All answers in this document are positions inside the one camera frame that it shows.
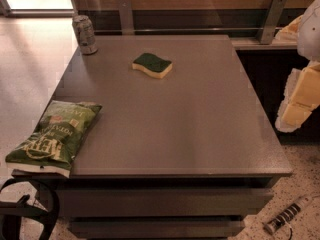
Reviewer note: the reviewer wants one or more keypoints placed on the left metal wall bracket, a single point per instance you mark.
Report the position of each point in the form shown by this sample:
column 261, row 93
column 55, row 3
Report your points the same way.
column 126, row 17

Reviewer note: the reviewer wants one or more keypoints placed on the green and yellow sponge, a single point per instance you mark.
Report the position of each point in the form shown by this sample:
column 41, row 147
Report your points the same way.
column 152, row 65

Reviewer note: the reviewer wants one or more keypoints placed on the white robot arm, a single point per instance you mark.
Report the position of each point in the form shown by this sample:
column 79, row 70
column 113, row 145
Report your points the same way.
column 308, row 40

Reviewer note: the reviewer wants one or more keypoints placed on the black chair frame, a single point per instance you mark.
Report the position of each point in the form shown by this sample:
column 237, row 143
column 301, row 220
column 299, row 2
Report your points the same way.
column 11, row 214

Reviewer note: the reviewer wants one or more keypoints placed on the silver soda can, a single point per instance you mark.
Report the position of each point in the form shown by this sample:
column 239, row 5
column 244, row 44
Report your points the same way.
column 84, row 33

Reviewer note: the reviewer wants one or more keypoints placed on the white power strip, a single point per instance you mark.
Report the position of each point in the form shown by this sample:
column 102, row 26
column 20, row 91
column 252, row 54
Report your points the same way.
column 288, row 214

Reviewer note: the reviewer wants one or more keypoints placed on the metal wall bracket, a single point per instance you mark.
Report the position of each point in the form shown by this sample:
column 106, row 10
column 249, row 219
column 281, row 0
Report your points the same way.
column 126, row 17
column 265, row 34

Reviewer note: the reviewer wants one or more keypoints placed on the right metal wall bracket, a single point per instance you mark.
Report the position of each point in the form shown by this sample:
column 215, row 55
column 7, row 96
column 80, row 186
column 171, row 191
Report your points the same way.
column 265, row 34

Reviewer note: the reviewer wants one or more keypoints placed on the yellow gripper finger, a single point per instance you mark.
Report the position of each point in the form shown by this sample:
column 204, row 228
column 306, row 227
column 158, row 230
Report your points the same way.
column 301, row 98
column 289, row 32

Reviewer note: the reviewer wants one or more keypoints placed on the green chip bag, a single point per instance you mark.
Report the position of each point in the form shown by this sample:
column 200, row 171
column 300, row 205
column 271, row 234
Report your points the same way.
column 54, row 144

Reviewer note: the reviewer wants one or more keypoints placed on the horizontal metal rail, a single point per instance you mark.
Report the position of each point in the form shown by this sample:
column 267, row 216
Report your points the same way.
column 165, row 31

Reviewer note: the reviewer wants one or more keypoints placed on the grey table with drawers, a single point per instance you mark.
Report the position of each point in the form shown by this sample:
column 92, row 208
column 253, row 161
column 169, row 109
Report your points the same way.
column 185, row 157

